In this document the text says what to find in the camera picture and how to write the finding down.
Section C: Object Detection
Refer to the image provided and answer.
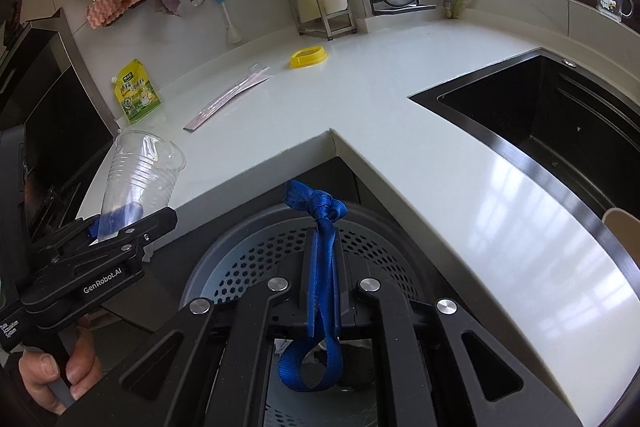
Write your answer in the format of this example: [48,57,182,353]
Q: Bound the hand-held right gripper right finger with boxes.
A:
[332,227,586,427]

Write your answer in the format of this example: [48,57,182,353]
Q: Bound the person's left hand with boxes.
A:
[17,328,104,415]

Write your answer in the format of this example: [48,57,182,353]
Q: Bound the blue white bottle brush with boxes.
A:
[212,0,244,45]

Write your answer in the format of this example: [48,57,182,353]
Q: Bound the pink wavy dish cloth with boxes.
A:
[86,0,147,29]

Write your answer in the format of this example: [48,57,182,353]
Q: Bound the clear plastic cup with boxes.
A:
[97,130,187,240]

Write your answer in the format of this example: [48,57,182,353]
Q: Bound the grey perforated waste bin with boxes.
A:
[179,199,431,427]

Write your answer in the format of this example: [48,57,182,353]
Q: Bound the steel cutting board rack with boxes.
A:
[286,0,357,42]

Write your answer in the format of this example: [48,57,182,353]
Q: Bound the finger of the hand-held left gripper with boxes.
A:
[35,203,144,259]
[42,207,178,280]

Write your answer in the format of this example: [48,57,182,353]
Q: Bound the beige round stool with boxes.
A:
[602,208,640,258]

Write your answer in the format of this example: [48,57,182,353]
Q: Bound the blue woven strap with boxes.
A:
[277,179,348,394]

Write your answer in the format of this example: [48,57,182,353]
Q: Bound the black kitchen sink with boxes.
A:
[407,47,640,268]

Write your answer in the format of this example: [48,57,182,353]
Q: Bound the yellow plastic ring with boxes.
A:
[289,47,328,70]

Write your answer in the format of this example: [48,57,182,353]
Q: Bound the long pink clear wrapper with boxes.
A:
[184,63,272,132]

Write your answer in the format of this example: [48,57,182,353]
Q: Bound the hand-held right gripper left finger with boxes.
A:
[55,227,323,427]

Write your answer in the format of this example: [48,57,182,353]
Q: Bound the black glass kitchen appliance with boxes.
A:
[0,9,118,228]

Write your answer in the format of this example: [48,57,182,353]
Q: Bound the green yellow sauce pouch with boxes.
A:
[111,58,163,124]

